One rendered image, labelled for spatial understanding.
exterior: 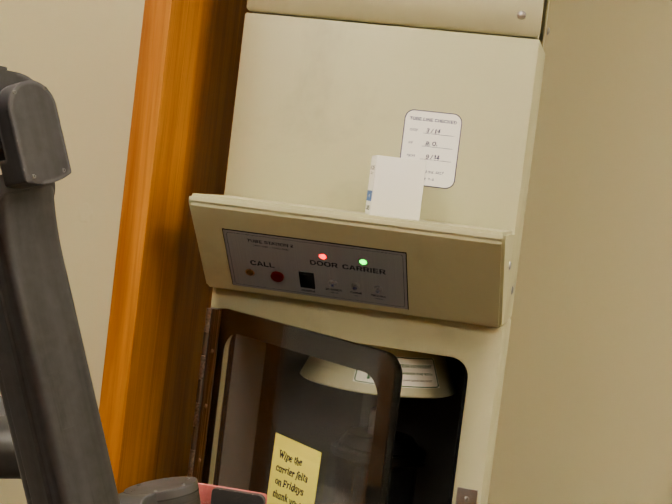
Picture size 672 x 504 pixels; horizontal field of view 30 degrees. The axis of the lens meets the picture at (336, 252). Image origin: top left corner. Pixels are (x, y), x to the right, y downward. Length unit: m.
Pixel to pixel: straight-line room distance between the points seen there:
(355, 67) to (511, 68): 0.17
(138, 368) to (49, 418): 0.47
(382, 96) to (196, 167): 0.24
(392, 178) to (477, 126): 0.13
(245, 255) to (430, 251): 0.20
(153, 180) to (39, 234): 0.44
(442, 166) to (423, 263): 0.13
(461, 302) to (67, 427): 0.51
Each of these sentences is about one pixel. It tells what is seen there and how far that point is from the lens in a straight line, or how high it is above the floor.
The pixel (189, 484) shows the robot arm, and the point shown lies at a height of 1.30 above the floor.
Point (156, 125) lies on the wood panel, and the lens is 1.31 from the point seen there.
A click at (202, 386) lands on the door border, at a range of 1.38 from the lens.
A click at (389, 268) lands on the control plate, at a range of 1.26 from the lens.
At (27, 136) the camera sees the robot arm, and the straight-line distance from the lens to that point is 0.86.
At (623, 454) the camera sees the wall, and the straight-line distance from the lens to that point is 1.78.
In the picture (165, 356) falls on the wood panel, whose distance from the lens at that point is 1.43.
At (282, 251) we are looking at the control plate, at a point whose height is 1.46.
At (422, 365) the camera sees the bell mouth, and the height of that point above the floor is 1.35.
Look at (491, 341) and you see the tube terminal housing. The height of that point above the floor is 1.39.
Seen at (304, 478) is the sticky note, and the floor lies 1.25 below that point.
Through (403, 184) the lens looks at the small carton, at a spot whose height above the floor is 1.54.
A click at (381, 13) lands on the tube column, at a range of 1.35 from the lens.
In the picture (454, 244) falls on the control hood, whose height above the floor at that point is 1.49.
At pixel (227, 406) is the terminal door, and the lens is 1.35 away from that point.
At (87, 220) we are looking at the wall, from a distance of 1.91.
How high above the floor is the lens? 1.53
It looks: 3 degrees down
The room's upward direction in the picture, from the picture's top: 7 degrees clockwise
